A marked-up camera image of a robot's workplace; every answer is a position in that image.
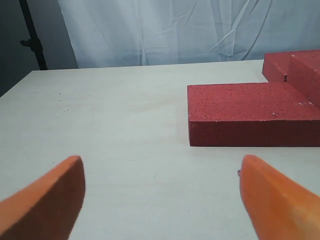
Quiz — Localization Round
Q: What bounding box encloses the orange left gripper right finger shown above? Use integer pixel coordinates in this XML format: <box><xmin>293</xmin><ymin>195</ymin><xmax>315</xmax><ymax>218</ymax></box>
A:
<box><xmin>239</xmin><ymin>154</ymin><xmax>320</xmax><ymax>240</ymax></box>

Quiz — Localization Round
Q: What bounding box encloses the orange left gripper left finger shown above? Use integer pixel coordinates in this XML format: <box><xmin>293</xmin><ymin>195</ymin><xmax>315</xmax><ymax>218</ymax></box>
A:
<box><xmin>0</xmin><ymin>155</ymin><xmax>85</xmax><ymax>240</ymax></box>

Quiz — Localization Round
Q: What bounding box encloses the red brick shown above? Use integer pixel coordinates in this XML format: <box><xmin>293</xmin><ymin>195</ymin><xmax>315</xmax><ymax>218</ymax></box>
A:
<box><xmin>262</xmin><ymin>51</ymin><xmax>291</xmax><ymax>82</ymax></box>
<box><xmin>187</xmin><ymin>82</ymin><xmax>320</xmax><ymax>147</ymax></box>
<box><xmin>287</xmin><ymin>49</ymin><xmax>320</xmax><ymax>108</ymax></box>

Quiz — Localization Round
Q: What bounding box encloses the black light stand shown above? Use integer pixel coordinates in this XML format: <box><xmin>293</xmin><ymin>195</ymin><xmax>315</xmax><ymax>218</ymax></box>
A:
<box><xmin>19</xmin><ymin>0</ymin><xmax>48</xmax><ymax>71</ymax></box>

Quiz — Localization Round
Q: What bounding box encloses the light blue backdrop cloth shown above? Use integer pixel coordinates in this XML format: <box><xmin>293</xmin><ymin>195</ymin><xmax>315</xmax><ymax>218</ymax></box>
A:
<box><xmin>59</xmin><ymin>0</ymin><xmax>320</xmax><ymax>68</ymax></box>

